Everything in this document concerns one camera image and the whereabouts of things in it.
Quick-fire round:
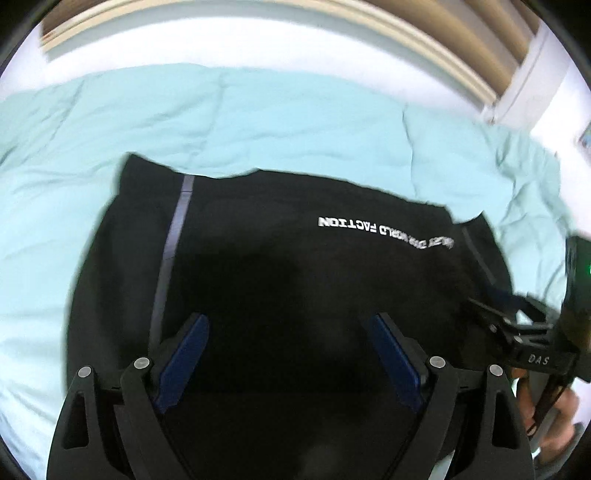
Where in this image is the black hooded jacket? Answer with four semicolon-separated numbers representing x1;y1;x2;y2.
66;155;512;479

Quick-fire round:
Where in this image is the person's right hand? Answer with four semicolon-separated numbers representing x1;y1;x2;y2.
512;368;579;465

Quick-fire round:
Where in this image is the black tracker with green light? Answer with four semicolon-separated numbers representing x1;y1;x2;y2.
558;235;591;356

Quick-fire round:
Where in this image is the wooden slatted headboard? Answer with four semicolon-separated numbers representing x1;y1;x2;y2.
41;0;541;105

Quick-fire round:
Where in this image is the light teal duvet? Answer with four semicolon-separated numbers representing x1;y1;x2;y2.
1;64;574;479

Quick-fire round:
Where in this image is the white bed sheet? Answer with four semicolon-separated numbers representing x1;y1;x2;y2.
0;4;491;114

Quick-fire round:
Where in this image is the black cable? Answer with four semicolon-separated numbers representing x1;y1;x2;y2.
528;373;574;434

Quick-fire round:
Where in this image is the wall map poster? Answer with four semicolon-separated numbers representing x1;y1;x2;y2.
577;123;591;156

